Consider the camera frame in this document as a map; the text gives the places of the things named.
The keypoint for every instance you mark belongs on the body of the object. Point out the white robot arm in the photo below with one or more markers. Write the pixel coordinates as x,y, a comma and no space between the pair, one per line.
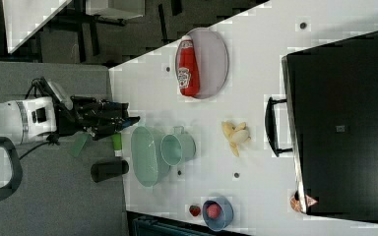
48,119

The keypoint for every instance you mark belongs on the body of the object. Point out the red ketchup bottle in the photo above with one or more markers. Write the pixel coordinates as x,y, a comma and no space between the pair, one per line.
188,73

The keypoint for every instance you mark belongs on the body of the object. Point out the grey oval plate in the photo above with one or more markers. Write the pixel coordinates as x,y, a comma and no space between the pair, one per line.
212,60

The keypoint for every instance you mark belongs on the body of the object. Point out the green mug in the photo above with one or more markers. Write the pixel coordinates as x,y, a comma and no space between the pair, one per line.
177,147

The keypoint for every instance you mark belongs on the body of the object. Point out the black cylinder cup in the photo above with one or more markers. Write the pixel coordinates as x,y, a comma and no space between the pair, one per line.
102,171

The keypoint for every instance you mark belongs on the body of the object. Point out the green colander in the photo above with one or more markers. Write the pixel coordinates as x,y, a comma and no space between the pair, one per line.
148,164

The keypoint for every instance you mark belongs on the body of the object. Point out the blue bowl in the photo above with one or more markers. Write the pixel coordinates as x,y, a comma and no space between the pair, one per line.
225,217

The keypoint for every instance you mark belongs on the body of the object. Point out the peeled toy banana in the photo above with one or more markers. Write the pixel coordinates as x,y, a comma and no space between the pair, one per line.
235,135

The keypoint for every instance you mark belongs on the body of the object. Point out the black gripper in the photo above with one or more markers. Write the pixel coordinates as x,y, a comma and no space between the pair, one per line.
100,118

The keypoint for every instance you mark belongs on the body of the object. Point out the red fruit in bowl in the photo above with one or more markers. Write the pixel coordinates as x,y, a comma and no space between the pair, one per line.
213,211

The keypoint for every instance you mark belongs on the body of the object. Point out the toy strawberry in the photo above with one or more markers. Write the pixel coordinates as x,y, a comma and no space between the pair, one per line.
195,210

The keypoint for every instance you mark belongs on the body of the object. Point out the black toaster oven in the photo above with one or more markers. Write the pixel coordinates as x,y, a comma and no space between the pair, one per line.
331,96

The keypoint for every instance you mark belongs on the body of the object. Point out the orange slice toy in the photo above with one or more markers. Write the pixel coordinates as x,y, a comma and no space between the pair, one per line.
295,202

